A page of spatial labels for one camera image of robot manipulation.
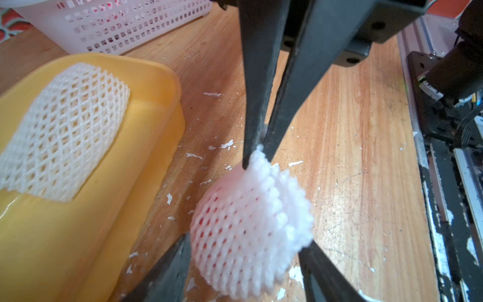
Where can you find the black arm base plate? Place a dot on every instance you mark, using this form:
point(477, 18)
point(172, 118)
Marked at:
point(452, 187)

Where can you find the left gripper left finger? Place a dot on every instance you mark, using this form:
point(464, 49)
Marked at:
point(167, 279)

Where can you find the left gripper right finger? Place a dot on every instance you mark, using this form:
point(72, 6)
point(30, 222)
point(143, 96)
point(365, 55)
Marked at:
point(321, 278)

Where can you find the yellow plastic tray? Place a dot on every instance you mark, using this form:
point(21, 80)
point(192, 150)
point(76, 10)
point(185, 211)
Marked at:
point(76, 250)

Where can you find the pink plastic basket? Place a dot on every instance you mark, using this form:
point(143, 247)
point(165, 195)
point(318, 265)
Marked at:
point(108, 27)

